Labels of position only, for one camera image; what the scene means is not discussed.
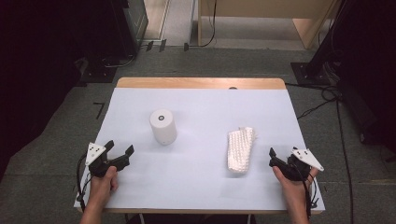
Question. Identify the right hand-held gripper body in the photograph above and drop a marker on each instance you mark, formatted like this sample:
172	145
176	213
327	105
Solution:
306	157

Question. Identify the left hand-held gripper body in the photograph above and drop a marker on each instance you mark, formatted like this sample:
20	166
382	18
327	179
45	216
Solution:
93	152

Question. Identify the white knitted cloth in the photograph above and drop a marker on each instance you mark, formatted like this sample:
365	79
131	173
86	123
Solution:
239	149

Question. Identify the white cylindrical canister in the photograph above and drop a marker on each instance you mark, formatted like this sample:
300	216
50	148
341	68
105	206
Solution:
163	127

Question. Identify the person's left hand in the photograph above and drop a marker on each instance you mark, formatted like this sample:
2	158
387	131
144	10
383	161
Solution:
101	188

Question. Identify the person's right hand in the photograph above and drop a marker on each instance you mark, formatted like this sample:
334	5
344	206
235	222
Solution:
294	189

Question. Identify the black flat stand base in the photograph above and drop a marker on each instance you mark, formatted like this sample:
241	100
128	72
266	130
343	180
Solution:
98	74

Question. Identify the black slanted stand with base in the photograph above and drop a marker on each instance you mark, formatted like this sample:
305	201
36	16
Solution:
311	73

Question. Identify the white table sheet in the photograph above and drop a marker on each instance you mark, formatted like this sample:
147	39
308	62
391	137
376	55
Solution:
202	105

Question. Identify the person's dark trousers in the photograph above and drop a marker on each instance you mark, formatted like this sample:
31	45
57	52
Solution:
193	220

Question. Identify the dark curtain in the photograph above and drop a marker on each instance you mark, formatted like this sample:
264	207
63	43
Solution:
373	62
37	77

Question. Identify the black cabinet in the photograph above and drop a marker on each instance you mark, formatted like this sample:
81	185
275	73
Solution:
130	28

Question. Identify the light wooden desk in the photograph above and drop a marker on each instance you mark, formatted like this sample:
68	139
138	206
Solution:
264	7

